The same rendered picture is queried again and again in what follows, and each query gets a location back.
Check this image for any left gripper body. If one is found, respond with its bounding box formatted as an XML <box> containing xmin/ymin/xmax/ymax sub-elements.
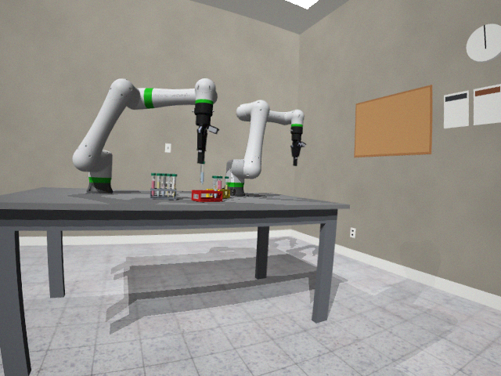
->
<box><xmin>291</xmin><ymin>134</ymin><xmax>301</xmax><ymax>147</ymax></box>

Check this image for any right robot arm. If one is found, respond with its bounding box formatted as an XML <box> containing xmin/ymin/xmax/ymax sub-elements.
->
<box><xmin>73</xmin><ymin>78</ymin><xmax>218</xmax><ymax>193</ymax></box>

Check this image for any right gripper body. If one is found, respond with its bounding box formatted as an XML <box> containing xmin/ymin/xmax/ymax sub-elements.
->
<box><xmin>196</xmin><ymin>114</ymin><xmax>211</xmax><ymax>135</ymax></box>

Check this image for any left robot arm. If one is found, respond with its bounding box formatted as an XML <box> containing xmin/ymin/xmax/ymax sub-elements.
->
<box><xmin>226</xmin><ymin>100</ymin><xmax>305</xmax><ymax>196</ymax></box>

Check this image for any red rack with round wells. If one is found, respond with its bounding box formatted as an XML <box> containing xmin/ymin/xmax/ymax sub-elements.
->
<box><xmin>192</xmin><ymin>190</ymin><xmax>223</xmax><ymax>203</ymax></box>

